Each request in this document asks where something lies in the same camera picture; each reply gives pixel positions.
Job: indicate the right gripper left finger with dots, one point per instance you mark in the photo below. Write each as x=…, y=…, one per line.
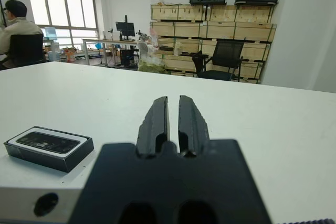
x=153, y=124

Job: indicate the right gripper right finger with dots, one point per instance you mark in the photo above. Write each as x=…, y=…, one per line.
x=191, y=127

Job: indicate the black box base white insert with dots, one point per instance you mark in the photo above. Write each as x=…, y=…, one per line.
x=39, y=161

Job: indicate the green bag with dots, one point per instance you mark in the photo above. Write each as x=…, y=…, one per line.
x=149, y=66

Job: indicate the wooden crate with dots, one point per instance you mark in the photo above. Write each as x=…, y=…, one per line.
x=168, y=12
x=252, y=32
x=252, y=14
x=191, y=45
x=258, y=51
x=170, y=29
x=178, y=64
x=252, y=70

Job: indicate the black computer tower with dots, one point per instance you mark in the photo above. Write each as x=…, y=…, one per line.
x=127, y=57

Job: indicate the black mesh-back office chair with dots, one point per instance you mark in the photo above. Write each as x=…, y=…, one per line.
x=227, y=51

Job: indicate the white-legged office desk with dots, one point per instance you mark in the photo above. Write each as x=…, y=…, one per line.
x=105, y=41

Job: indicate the black computer monitor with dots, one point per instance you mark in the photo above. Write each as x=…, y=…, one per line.
x=125, y=26

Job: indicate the flat black case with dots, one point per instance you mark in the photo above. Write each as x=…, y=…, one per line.
x=257, y=0

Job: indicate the black solid-back chair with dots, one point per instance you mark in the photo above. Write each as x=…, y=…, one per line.
x=26, y=48

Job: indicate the grey-framed window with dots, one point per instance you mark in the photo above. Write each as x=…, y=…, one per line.
x=53, y=1

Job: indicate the person in beige jacket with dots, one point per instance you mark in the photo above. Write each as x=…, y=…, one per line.
x=21, y=27

